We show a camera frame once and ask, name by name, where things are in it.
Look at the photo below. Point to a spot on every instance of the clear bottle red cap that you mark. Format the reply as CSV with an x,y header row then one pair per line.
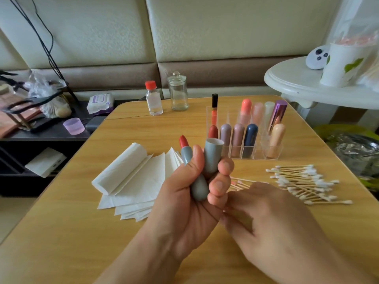
x,y
154,99

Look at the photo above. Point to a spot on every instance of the small purple plastic cup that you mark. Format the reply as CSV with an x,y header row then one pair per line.
x,y
74,126

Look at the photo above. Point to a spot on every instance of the red lipstick dusty pink tube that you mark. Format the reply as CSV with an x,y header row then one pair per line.
x,y
237,140

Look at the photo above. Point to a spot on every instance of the wet wipes pack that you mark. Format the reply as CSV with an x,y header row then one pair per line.
x,y
100,104

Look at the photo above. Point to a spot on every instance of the yellow-green bin with bag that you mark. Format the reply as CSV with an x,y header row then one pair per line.
x,y
355,153

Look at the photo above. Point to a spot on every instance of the red lipstick mauve tube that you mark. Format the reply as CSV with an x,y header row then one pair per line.
x,y
225,133

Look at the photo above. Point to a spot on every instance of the white power bank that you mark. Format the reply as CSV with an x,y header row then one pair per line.
x,y
45,162

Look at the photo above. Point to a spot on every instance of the white round side table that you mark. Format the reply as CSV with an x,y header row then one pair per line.
x,y
293,79

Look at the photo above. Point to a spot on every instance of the pink tray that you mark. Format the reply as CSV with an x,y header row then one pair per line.
x,y
12,118

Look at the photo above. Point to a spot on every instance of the beige padded backrest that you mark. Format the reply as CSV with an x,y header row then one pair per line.
x,y
243,26

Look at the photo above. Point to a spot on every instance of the white mug green leaf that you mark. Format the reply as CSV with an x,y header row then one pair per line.
x,y
346,65

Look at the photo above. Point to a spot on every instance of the grey-blue lipstick cap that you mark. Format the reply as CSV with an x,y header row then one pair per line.
x,y
213,155

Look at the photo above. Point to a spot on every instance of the person's left hand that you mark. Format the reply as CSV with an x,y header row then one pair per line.
x,y
180,213

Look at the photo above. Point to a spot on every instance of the stack of white tissues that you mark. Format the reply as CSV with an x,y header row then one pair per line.
x,y
133,180

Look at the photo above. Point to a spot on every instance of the white tissue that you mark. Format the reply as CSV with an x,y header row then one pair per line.
x,y
120,168

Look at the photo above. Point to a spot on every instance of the white panda figure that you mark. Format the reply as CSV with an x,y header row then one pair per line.
x,y
317,58

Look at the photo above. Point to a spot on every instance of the thin wooden cotton swab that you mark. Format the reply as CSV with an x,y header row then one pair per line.
x,y
240,183

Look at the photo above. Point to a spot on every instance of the black low shelf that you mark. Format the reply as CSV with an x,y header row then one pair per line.
x,y
47,139

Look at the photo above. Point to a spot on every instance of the person's right hand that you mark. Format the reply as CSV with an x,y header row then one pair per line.
x,y
284,233

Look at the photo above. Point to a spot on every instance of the person's left forearm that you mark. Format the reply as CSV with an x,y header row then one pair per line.
x,y
136,272

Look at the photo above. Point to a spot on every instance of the glass jar with lid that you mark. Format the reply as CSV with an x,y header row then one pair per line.
x,y
177,93

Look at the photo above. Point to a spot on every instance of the black clip tool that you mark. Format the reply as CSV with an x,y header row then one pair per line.
x,y
7,74

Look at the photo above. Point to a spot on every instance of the red lipstick grey-blue tube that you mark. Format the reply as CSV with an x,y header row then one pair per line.
x,y
198,186

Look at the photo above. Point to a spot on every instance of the crumpled clear plastic bag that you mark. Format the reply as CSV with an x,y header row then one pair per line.
x,y
44,82

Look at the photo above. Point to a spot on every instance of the clear acrylic lipstick organizer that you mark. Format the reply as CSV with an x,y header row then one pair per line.
x,y
269,130

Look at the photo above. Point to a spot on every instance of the pile of cotton swabs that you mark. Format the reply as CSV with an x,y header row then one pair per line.
x,y
308,185

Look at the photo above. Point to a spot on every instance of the red lipstick navy tube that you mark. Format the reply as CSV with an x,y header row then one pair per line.
x,y
250,140

